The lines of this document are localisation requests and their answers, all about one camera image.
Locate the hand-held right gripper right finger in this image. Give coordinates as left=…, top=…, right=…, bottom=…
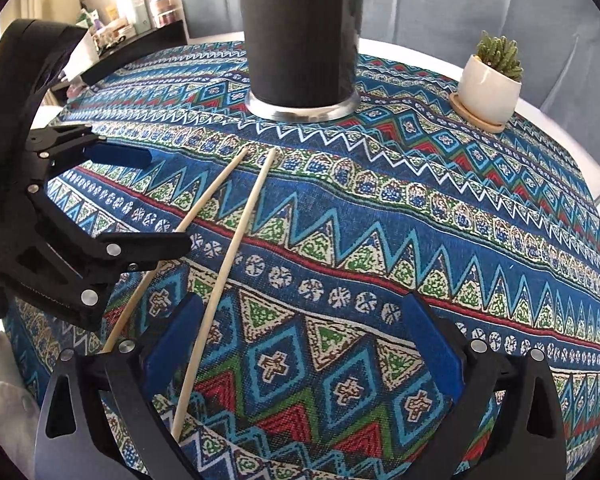
left=404, top=292, right=567, bottom=480

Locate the white bottle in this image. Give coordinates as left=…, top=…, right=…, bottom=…
left=130, top=0, right=154, bottom=34

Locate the wooden chopstick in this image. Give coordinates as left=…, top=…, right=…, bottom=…
left=101, top=147, right=251, bottom=356
left=171, top=148, right=277, bottom=441

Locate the black shelf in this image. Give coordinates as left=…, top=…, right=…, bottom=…
left=45, top=20, right=189, bottom=107

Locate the person's light clothing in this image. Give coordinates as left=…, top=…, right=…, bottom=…
left=0, top=327, right=48, bottom=480

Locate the blue patterned tablecloth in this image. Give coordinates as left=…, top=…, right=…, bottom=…
left=2, top=40, right=600, bottom=480

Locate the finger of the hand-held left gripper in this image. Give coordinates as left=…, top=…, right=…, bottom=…
left=25, top=122, right=154, bottom=181
left=0, top=184, right=192, bottom=329

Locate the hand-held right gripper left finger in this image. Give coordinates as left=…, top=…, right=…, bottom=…
left=34, top=292, right=207, bottom=480

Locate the blue-grey sofa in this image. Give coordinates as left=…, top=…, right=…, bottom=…
left=179, top=0, right=600, bottom=166

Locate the wooden saucer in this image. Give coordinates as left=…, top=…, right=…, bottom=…
left=448, top=92, right=509, bottom=134

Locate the pink jar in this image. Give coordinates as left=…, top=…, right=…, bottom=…
left=152, top=0, right=182, bottom=29

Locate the black metal-rimmed cup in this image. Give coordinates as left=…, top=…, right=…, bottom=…
left=235, top=0, right=364, bottom=122

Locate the succulent in white pot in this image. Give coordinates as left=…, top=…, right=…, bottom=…
left=457, top=30, right=524, bottom=126

